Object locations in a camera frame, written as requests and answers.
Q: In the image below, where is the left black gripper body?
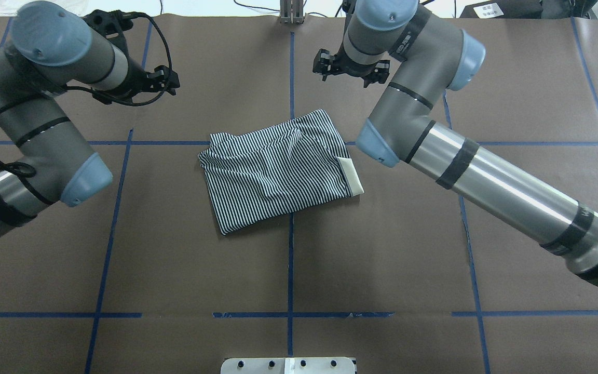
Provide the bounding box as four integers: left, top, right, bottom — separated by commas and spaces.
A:
91, 57, 181, 104

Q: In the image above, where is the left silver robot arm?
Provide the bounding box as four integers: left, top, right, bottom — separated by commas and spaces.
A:
0, 1, 180, 237

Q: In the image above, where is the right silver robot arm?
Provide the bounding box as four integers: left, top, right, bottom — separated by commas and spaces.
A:
313, 1, 598, 287

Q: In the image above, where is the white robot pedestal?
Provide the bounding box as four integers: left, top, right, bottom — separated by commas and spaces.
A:
220, 356, 358, 373

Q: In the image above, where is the striped polo shirt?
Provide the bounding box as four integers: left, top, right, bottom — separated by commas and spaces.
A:
198, 109, 364, 236

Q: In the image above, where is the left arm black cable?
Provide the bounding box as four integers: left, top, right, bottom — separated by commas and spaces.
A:
0, 12, 175, 179

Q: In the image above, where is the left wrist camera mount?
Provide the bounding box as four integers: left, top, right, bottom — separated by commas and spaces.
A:
81, 9, 137, 56

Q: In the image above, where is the black rectangular box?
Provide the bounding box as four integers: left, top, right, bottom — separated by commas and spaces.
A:
458, 1, 543, 19

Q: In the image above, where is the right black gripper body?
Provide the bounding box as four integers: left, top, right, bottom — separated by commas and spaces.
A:
312, 49, 391, 88

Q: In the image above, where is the aluminium frame post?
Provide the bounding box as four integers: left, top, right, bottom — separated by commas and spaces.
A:
278, 0, 306, 24

